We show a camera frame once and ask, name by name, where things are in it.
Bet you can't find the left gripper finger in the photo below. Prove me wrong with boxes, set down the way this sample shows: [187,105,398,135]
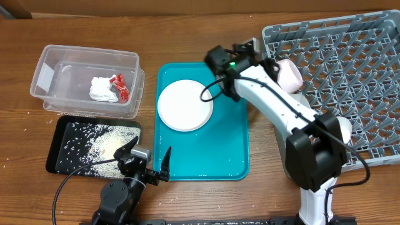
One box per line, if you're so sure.
[159,146,171,182]
[113,136,139,158]

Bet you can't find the pile of rice grains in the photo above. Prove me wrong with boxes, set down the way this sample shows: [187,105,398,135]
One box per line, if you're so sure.
[55,122,141,174]

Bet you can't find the white paper cup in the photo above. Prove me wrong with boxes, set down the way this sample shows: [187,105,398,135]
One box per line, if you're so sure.
[336,116,353,144]

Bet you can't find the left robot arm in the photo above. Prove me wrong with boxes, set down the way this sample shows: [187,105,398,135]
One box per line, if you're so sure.
[91,137,171,224]

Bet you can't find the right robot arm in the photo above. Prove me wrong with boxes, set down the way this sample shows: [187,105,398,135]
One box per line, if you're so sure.
[204,39,347,224]

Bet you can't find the red snack wrapper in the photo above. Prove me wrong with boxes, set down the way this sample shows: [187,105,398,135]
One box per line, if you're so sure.
[110,74,129,104]

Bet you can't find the clear plastic bin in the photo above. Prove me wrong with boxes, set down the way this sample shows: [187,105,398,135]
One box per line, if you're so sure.
[30,45,145,119]

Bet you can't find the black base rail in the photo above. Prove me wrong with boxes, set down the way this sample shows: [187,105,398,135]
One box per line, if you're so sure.
[131,216,357,225]

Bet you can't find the grey bowl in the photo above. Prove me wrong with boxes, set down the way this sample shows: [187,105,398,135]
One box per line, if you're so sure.
[291,93,311,109]

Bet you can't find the pink small bowl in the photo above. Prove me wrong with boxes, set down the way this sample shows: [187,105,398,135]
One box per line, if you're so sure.
[277,59,303,94]

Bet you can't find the teal serving tray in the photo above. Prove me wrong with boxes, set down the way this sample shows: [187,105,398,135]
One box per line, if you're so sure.
[152,61,251,182]

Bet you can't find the grey dishwasher rack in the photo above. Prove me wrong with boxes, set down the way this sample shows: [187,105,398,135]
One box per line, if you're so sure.
[261,10,399,171]

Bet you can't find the large white plate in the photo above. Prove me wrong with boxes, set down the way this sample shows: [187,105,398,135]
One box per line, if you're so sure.
[157,79,214,132]

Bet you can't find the black tray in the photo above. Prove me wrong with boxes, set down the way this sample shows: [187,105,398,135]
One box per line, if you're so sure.
[46,116,141,174]

